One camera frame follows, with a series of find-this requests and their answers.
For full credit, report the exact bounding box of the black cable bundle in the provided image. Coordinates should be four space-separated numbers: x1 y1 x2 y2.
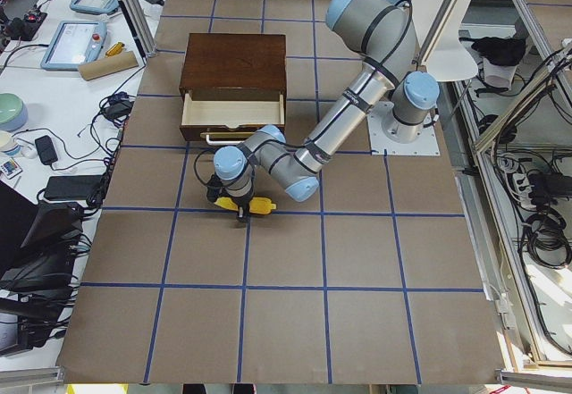
75 92 135 145

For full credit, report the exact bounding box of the cardboard tube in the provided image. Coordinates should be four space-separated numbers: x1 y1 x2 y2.
78 51 139 81

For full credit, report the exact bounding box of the black laptop power brick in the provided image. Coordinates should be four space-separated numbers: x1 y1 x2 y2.
44 175 102 201

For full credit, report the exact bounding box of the dark wooden drawer cabinet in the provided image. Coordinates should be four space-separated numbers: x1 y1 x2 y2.
179 33 287 96

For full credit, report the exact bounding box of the white chair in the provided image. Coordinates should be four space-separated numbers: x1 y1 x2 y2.
412 0 478 82

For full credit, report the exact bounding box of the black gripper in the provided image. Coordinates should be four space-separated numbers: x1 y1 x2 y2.
219 174 254 224

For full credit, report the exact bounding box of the yellow toy corn cob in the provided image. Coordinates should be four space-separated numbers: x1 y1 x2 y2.
214 197 277 215

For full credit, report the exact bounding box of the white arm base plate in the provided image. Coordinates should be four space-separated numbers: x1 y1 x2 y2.
366 101 441 156

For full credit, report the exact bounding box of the blue teach pendant near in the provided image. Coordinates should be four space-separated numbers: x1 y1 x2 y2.
40 21 107 71

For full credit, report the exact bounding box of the white drawer handle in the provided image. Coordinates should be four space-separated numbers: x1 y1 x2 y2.
200 131 254 147

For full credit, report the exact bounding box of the aluminium frame post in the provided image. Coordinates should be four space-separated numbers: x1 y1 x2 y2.
117 0 156 58

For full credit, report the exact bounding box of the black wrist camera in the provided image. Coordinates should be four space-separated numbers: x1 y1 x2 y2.
206 174 223 203

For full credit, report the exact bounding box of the black cloth bundle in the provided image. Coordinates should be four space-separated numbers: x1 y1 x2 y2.
471 37 526 66

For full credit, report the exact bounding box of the white power strip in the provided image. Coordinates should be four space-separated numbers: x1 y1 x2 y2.
499 153 535 211

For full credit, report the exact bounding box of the green bowl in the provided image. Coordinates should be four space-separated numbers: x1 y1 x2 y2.
0 93 28 131

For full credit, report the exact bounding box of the black smartphone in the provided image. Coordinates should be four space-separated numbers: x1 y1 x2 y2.
34 135 58 166

